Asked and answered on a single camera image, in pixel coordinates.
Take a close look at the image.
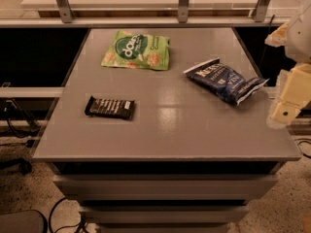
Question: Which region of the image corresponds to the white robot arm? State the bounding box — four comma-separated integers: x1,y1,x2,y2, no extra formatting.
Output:
265,3,311,129

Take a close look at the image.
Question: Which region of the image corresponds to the blue chip bag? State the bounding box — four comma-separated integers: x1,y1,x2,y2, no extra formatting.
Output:
184,58,267,106

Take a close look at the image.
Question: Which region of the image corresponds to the green snack bag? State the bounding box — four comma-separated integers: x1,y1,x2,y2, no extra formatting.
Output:
101,30,170,71

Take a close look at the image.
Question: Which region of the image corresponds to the grey drawer cabinet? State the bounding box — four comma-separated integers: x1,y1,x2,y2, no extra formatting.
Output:
34,28,300,233

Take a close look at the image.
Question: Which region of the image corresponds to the black snack bar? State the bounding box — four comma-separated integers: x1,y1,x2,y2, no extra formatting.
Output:
85,96,134,119

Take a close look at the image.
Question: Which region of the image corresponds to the middle grey drawer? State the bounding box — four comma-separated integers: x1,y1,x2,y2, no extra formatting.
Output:
80,206,249,224

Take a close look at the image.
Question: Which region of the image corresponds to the grey drawer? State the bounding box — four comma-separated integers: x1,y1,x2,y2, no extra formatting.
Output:
80,206,249,224
53,175,277,201

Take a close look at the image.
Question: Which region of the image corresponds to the top grey drawer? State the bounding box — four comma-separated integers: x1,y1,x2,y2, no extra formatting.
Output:
53,175,277,201

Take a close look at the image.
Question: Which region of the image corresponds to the black chair base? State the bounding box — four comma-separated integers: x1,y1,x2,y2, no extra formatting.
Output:
0,158,32,175

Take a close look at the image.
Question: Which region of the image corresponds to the grey stool seat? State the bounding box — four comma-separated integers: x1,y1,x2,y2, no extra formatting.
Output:
0,210,48,233

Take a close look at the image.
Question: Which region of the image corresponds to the black cable right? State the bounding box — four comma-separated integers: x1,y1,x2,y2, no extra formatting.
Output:
294,137,311,159

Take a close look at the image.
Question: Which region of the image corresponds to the right metal bracket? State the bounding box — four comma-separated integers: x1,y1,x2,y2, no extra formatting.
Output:
252,0,271,22

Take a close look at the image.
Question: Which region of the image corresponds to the metal bracket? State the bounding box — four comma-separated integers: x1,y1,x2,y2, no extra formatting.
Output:
177,0,190,23
55,0,74,23
252,0,271,22

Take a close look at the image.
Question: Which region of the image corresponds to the middle metal bracket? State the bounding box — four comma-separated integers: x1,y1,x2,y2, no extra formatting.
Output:
177,0,190,23

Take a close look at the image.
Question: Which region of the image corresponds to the black floor cable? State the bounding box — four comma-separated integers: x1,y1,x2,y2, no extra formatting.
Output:
48,196,88,233

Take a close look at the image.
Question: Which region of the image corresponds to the left metal bracket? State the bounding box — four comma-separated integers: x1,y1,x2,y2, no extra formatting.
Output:
55,0,74,23

